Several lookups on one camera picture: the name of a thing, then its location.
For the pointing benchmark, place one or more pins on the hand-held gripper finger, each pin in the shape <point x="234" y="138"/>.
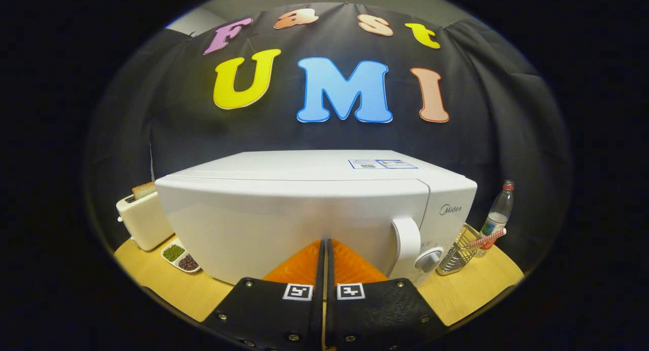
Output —
<point x="330" y="315"/>
<point x="318" y="315"/>

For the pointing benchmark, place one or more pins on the white toaster oven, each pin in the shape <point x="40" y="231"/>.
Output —
<point x="304" y="204"/>

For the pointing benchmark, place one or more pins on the cream toaster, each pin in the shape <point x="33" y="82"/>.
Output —
<point x="144" y="221"/>

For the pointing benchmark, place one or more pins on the white divided tray with beans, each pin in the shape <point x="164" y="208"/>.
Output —
<point x="173" y="252"/>

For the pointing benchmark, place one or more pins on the pink striped stick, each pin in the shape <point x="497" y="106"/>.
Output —
<point x="487" y="238"/>

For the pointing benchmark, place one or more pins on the clear plastic water bottle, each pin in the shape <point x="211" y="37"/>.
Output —
<point x="499" y="209"/>

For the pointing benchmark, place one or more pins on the toast bread slice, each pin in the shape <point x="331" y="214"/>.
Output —
<point x="144" y="190"/>

